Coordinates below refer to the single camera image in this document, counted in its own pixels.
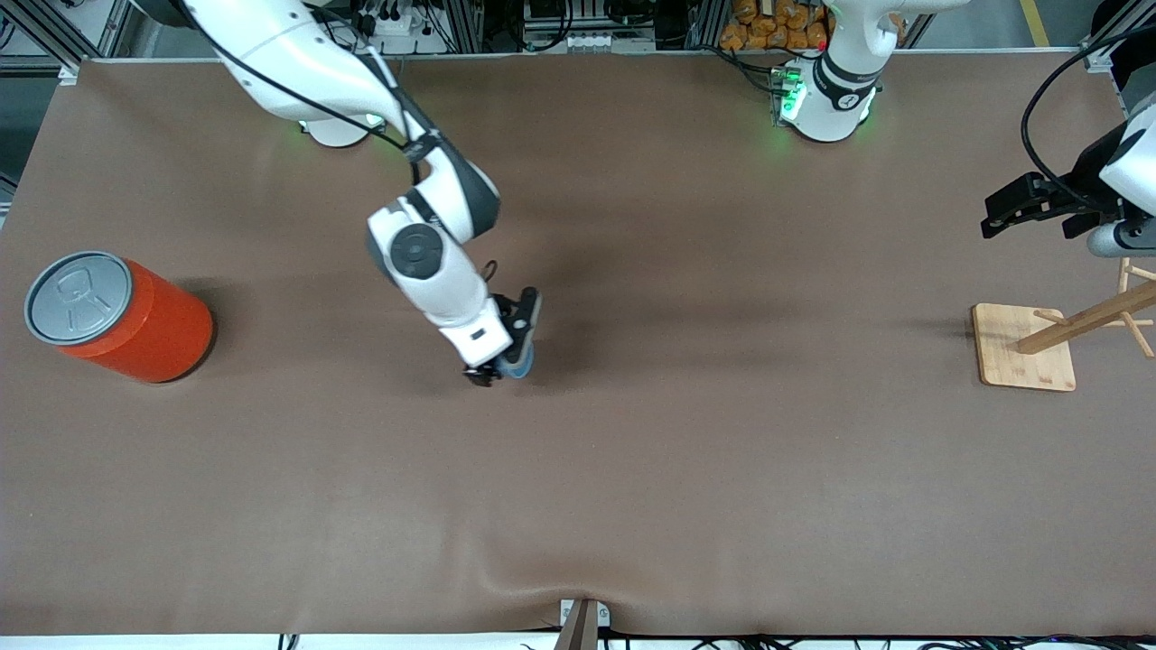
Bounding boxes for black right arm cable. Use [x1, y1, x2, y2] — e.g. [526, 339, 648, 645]
[176, 0, 445, 186]

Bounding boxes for wooden cup rack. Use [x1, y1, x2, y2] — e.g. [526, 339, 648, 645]
[972, 258, 1156, 393]

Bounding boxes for white power strip with plugs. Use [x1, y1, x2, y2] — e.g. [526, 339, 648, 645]
[352, 0, 450, 39]

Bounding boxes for brown table mat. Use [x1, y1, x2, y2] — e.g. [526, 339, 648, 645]
[0, 50, 1156, 638]

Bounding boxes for orange snack bags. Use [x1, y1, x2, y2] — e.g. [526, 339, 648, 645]
[720, 0, 834, 52]

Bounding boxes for orange can with silver lid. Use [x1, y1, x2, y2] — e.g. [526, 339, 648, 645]
[24, 251, 215, 385]

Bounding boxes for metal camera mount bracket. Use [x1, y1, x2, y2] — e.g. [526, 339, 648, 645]
[553, 598, 611, 650]

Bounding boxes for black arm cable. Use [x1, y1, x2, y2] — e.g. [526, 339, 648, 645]
[1021, 23, 1156, 204]
[176, 0, 445, 186]

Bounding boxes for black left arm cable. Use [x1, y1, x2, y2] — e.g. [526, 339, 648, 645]
[1021, 23, 1156, 204]

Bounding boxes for aluminium frame strut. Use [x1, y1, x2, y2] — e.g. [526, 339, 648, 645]
[0, 0, 136, 84]
[1079, 0, 1156, 73]

